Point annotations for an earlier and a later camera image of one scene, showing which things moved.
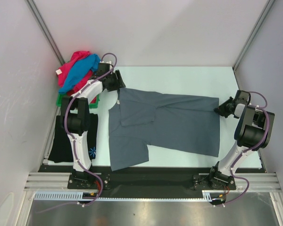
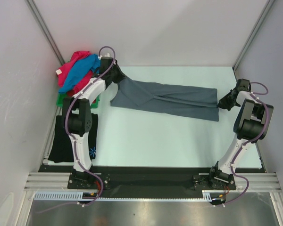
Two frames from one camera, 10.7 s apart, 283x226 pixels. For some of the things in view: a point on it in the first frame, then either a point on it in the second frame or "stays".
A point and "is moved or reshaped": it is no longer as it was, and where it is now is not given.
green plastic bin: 94,105 stays
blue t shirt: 83,67 stays
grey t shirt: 178,122 is moved or reshaped
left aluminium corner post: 39,18 stays
